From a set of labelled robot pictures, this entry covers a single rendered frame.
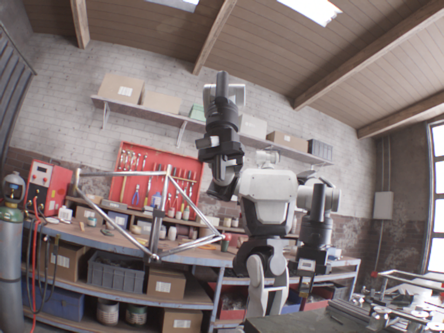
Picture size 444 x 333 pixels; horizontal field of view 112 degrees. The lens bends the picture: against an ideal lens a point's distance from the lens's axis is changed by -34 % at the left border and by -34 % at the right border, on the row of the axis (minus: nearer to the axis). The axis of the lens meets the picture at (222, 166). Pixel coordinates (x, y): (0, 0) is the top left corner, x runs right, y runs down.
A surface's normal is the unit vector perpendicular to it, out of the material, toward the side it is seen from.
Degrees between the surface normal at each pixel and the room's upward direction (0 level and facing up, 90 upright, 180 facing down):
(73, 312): 90
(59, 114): 90
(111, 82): 91
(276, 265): 76
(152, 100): 92
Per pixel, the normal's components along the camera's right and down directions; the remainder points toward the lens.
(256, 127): 0.35, -0.10
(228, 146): -0.44, -0.36
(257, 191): 0.00, -0.39
